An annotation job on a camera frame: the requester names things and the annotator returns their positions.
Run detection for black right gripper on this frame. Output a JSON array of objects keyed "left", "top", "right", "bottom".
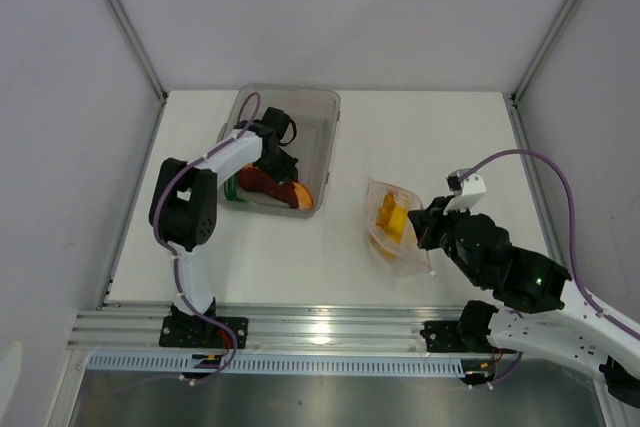
[{"left": 406, "top": 195, "right": 484, "bottom": 287}]

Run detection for yellow lemon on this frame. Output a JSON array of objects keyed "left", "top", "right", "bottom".
[{"left": 382, "top": 207, "right": 408, "bottom": 243}]

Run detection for red yellow mango slice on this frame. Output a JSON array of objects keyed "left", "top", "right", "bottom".
[{"left": 238, "top": 165, "right": 315, "bottom": 211}]

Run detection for clear zip top bag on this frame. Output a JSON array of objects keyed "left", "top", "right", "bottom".
[{"left": 364, "top": 178, "right": 436, "bottom": 277}]

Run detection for green onion stalks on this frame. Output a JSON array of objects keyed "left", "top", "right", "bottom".
[{"left": 223, "top": 173, "right": 252, "bottom": 204}]

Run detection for yellow chicken toy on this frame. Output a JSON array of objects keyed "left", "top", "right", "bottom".
[{"left": 376, "top": 192, "right": 396, "bottom": 230}]

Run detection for orange yellow potato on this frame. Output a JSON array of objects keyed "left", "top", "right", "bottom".
[{"left": 371, "top": 241, "right": 398, "bottom": 263}]

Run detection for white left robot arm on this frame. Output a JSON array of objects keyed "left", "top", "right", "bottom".
[{"left": 149, "top": 107, "right": 314, "bottom": 347}]

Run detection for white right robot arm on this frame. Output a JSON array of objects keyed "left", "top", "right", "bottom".
[{"left": 408, "top": 197, "right": 639, "bottom": 407}]

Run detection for clear plastic food bin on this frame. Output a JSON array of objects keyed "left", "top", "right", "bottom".
[{"left": 218, "top": 83, "right": 341, "bottom": 219}]

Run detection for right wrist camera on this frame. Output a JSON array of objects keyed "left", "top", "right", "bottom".
[{"left": 444, "top": 170, "right": 487, "bottom": 214}]

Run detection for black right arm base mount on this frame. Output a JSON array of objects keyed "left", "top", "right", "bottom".
[{"left": 420, "top": 300, "right": 499, "bottom": 354}]

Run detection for aluminium table edge rail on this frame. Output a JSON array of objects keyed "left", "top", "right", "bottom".
[{"left": 67, "top": 303, "right": 462, "bottom": 356}]

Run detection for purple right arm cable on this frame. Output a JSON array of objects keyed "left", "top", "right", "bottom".
[{"left": 462, "top": 149, "right": 640, "bottom": 338}]

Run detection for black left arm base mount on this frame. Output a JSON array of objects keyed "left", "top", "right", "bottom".
[{"left": 158, "top": 311, "right": 249, "bottom": 350}]

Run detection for white slotted cable duct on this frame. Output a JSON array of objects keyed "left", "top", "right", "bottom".
[{"left": 87, "top": 351, "right": 465, "bottom": 378}]

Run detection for left corner aluminium post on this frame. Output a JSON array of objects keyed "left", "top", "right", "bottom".
[{"left": 103, "top": 0, "right": 168, "bottom": 104}]

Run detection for corner aluminium post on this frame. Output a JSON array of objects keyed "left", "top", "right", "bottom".
[
  {"left": 103, "top": 0, "right": 168, "bottom": 104},
  {"left": 510, "top": 0, "right": 583, "bottom": 108}
]

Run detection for right corner aluminium post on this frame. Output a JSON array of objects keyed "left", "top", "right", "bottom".
[{"left": 510, "top": 0, "right": 583, "bottom": 108}]

